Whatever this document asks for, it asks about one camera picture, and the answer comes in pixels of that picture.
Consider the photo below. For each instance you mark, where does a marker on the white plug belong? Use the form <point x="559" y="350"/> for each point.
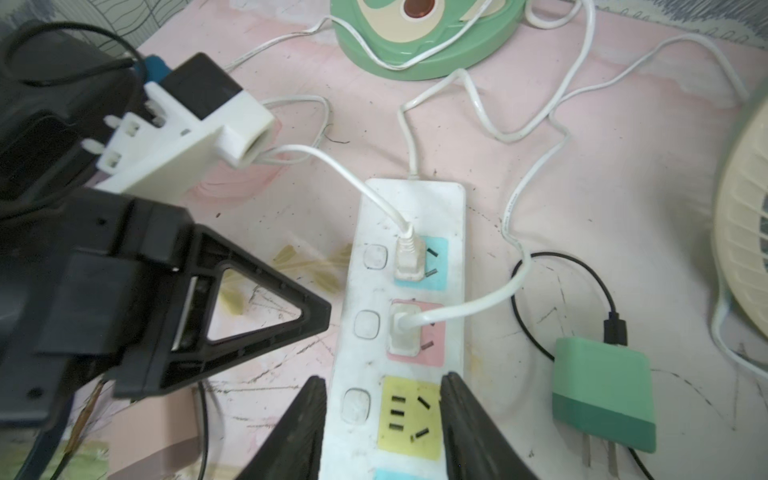
<point x="403" y="340"/>
<point x="410" y="257"/>

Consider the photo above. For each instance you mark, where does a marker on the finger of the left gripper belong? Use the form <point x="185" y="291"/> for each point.
<point x="220" y="308"/>

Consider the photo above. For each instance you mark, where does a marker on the cream desk fan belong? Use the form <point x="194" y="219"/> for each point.
<point x="740" y="210"/>

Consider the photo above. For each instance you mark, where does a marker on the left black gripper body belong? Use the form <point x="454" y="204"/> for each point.
<point x="105" y="285"/>

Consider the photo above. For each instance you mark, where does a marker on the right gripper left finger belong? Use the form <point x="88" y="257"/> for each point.
<point x="293" y="450"/>

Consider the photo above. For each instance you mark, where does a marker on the pink usb adapter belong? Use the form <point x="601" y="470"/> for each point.
<point x="155" y="437"/>

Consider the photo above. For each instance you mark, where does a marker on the white power strip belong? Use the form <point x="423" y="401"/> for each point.
<point x="383" y="414"/>

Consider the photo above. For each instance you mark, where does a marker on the green usb adapter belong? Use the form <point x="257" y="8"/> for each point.
<point x="604" y="389"/>

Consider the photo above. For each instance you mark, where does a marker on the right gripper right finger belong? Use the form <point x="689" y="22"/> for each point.
<point x="474" y="447"/>

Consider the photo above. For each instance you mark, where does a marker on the green base desk fan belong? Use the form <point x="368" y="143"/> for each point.
<point x="422" y="40"/>

